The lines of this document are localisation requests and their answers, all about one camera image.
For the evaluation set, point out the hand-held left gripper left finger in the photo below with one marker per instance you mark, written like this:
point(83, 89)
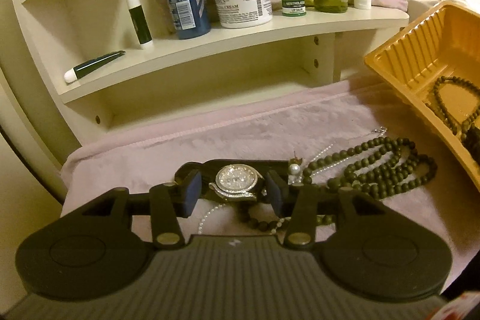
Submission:
point(191, 192)

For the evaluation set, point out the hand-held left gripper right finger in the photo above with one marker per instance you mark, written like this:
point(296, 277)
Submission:
point(277, 196)

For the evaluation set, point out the white pearl earring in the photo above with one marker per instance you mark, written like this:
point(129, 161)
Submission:
point(295, 169)

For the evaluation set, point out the silver rhinestone wristwatch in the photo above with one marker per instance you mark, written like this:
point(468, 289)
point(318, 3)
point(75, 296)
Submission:
point(236, 181)

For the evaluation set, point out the yellow plastic tray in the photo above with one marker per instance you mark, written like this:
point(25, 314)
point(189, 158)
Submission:
point(405, 54)

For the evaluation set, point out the purple fleece cloth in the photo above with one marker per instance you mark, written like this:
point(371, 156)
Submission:
point(243, 128)

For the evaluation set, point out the dark green tube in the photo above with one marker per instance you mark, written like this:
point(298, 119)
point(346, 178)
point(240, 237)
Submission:
point(93, 66)

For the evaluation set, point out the cream shelf unit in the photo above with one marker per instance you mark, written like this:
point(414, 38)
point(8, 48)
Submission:
point(262, 31)

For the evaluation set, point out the white and green balm stick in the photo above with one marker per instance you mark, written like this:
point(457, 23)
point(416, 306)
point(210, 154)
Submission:
point(139, 20)

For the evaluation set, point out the small green jar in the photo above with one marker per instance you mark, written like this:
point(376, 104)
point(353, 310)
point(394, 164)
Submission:
point(293, 3)

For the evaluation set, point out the white cream jar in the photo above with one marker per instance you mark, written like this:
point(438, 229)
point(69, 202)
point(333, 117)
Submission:
point(243, 1)

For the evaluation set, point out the red and white packet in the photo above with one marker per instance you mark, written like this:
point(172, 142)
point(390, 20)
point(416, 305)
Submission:
point(461, 308)

